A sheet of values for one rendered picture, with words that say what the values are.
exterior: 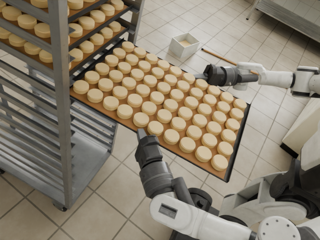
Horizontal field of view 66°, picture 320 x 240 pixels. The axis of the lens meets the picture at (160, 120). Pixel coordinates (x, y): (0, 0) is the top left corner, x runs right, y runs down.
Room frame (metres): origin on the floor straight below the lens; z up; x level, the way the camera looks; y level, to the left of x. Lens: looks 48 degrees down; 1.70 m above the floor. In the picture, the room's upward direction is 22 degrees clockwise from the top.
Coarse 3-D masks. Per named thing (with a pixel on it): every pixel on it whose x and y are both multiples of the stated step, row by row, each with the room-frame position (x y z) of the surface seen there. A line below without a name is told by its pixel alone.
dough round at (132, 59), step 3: (129, 54) 0.80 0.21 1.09; (132, 54) 0.81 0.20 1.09; (126, 57) 0.78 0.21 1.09; (129, 57) 0.78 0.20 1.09; (132, 57) 0.79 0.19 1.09; (135, 57) 0.80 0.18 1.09; (126, 60) 0.77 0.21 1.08; (129, 60) 0.76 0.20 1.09; (132, 60) 0.77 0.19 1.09; (135, 60) 0.78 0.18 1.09; (129, 63) 0.76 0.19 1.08; (132, 63) 0.76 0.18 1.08; (135, 63) 0.77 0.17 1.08
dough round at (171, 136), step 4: (168, 132) 0.50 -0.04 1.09; (172, 132) 0.51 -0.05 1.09; (176, 132) 0.52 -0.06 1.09; (164, 136) 0.49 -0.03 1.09; (168, 136) 0.49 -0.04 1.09; (172, 136) 0.50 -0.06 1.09; (176, 136) 0.50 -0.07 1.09; (164, 140) 0.48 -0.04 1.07; (168, 140) 0.48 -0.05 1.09; (172, 140) 0.48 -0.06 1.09; (176, 140) 0.49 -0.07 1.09; (172, 144) 0.48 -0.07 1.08
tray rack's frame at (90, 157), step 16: (32, 128) 0.86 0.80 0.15; (48, 128) 0.91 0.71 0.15; (80, 144) 0.88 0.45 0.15; (96, 144) 0.93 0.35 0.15; (0, 160) 0.57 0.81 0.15; (80, 160) 0.77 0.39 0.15; (96, 160) 0.82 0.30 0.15; (16, 176) 0.52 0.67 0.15; (32, 176) 0.55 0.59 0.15; (80, 176) 0.67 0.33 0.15; (48, 192) 0.50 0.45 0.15; (80, 192) 0.57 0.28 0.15
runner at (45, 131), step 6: (0, 102) 0.57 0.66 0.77; (0, 108) 0.54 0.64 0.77; (6, 108) 0.54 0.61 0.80; (12, 114) 0.53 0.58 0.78; (18, 114) 0.53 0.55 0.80; (24, 120) 0.53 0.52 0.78; (30, 120) 0.54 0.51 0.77; (36, 126) 0.52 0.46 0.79; (42, 126) 0.54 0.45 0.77; (42, 132) 0.51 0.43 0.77; (48, 132) 0.51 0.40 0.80; (54, 132) 0.53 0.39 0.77; (54, 138) 0.50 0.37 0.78; (72, 144) 0.52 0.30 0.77
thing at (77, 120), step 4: (32, 92) 1.00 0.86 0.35; (52, 104) 0.97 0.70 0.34; (76, 120) 0.94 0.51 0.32; (80, 120) 0.94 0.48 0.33; (80, 124) 0.92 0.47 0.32; (84, 124) 0.94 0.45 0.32; (88, 124) 0.93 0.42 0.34; (88, 128) 0.92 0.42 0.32; (92, 128) 0.93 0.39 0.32; (96, 128) 0.93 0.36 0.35; (92, 132) 0.90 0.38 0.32; (96, 132) 0.91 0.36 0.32; (100, 132) 0.92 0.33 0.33; (104, 132) 0.92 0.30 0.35; (100, 136) 0.90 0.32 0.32; (104, 136) 0.91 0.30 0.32; (108, 136) 0.91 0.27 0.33; (108, 140) 0.89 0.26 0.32; (112, 140) 0.90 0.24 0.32
